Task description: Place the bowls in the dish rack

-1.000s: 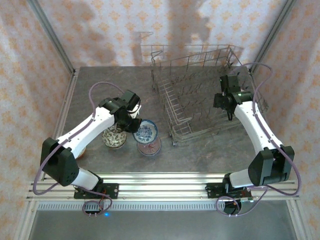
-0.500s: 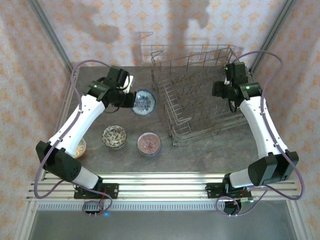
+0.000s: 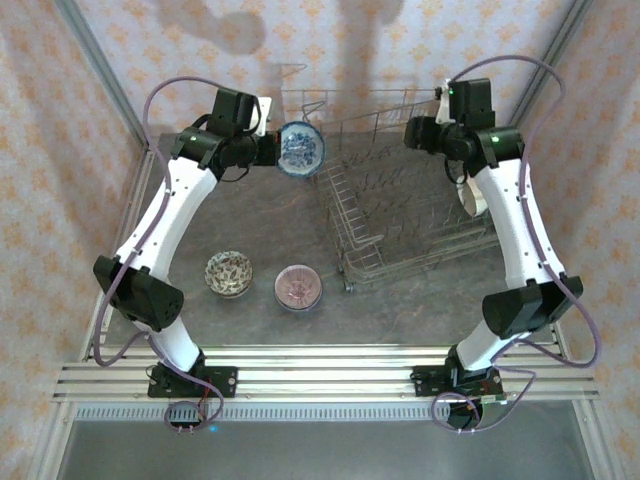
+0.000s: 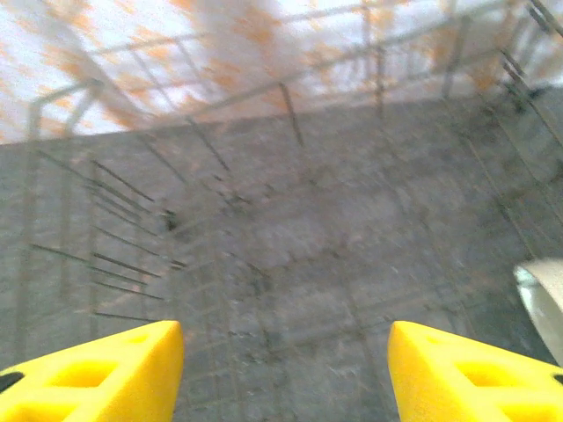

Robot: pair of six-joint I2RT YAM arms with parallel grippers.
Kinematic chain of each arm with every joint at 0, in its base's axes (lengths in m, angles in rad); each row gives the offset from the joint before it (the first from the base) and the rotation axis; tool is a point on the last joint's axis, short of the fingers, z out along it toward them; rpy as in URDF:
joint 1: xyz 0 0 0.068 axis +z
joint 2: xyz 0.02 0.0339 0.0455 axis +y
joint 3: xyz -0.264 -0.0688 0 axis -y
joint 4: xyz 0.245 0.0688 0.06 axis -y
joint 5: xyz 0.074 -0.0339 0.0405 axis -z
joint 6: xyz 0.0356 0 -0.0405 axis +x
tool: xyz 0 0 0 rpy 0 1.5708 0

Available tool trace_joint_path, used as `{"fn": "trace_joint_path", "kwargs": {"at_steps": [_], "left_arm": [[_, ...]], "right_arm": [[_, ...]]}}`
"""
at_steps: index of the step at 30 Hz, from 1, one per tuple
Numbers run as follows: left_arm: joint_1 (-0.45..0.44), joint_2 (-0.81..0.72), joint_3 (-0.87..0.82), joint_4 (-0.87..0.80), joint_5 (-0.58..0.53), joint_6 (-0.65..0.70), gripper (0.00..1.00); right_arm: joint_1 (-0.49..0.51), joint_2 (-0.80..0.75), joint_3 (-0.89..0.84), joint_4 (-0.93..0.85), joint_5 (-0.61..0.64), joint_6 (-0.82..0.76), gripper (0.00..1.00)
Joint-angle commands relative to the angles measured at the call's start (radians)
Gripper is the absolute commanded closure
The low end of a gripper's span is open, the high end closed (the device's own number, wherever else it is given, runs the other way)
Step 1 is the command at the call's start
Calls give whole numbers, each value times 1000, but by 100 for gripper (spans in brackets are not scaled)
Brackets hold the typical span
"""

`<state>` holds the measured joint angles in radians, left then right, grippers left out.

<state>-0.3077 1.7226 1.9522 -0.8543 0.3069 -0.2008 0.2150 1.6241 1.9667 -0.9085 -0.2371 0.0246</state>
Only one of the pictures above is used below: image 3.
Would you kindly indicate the blue floral white bowl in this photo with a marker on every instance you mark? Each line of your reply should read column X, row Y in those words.
column 300, row 147

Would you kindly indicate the plain cream white bowl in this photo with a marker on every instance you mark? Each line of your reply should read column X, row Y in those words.
column 462, row 197

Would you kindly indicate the purple striped bowl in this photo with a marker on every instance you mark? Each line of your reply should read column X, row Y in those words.
column 298, row 286

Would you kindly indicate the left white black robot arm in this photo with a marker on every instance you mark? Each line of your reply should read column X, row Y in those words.
column 165, row 225

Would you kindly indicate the green circuit board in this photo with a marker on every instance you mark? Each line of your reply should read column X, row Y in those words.
column 495, row 398

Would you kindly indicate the black connector module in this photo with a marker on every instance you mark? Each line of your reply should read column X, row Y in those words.
column 185, row 426

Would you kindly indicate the grey metal panel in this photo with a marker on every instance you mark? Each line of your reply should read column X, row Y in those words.
column 320, row 450

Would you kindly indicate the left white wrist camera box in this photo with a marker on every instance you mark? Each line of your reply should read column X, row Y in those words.
column 265, row 112

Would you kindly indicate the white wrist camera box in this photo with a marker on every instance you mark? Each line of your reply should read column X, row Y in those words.
column 265, row 112
column 442, row 107

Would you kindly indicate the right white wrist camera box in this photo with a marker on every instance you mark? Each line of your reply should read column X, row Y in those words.
column 442, row 107

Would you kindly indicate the aluminium corner post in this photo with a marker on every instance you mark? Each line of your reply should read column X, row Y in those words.
column 547, row 60
column 102, row 65

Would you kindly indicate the aluminium table side rail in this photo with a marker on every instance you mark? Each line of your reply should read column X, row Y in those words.
column 134, row 200
column 561, row 336

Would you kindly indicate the aluminium mounting rail beam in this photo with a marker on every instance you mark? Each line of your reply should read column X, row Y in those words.
column 320, row 375

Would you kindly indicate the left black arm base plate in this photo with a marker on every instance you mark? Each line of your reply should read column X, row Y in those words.
column 225, row 380

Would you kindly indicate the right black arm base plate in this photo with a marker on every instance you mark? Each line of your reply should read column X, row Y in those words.
column 425, row 382

